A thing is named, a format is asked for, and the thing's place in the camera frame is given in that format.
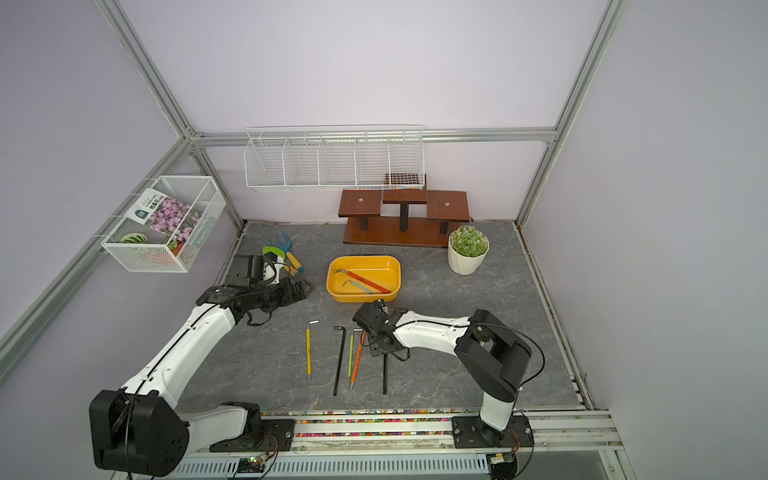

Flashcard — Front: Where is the green hex key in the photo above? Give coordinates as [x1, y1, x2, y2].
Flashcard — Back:
[348, 328, 365, 385]

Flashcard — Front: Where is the orange hex key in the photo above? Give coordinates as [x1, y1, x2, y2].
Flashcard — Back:
[350, 329, 367, 389]

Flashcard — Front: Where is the blue hex key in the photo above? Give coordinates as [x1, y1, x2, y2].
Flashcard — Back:
[342, 280, 376, 295]

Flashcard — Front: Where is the red hex key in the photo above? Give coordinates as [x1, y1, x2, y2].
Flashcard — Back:
[333, 269, 392, 294]

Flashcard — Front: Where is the yellow hex key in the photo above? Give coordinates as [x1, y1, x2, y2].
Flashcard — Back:
[305, 319, 320, 381]

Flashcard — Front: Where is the short black hex key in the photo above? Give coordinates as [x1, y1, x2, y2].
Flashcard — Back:
[333, 325, 347, 396]

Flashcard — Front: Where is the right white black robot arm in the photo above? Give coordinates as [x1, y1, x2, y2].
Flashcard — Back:
[353, 301, 534, 449]

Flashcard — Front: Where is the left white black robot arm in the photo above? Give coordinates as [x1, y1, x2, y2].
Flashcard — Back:
[89, 277, 315, 477]

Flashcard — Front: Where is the yellow plastic storage box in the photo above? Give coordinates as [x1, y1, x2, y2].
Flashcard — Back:
[326, 255, 402, 303]

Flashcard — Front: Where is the blue toy rake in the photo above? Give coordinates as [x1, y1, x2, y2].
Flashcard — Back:
[275, 232, 304, 274]

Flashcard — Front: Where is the brown wooden stand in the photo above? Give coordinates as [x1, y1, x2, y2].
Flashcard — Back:
[338, 181, 472, 248]

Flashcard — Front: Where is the flower seed packet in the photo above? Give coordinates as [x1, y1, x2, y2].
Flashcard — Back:
[125, 188, 202, 242]

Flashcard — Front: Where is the white pot green succulent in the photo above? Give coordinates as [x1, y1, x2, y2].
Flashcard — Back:
[448, 225, 489, 276]

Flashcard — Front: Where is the colourful grid item in basket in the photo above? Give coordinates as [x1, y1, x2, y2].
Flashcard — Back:
[384, 172, 426, 189]

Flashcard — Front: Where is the green striped ball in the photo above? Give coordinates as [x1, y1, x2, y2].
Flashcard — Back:
[120, 232, 148, 244]

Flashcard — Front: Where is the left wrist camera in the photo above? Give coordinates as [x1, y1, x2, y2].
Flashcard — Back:
[224, 253, 282, 289]

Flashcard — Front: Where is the small white wire basket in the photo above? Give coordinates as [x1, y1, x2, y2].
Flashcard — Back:
[101, 176, 226, 273]

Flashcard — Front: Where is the aluminium mounting rail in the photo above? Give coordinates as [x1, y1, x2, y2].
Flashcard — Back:
[132, 410, 636, 479]

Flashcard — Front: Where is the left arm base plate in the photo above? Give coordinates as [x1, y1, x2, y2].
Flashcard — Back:
[209, 417, 296, 453]

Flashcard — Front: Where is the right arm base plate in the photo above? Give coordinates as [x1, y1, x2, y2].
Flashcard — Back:
[451, 414, 534, 449]

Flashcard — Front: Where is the long white wire basket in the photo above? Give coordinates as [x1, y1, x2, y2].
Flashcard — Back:
[243, 124, 426, 191]

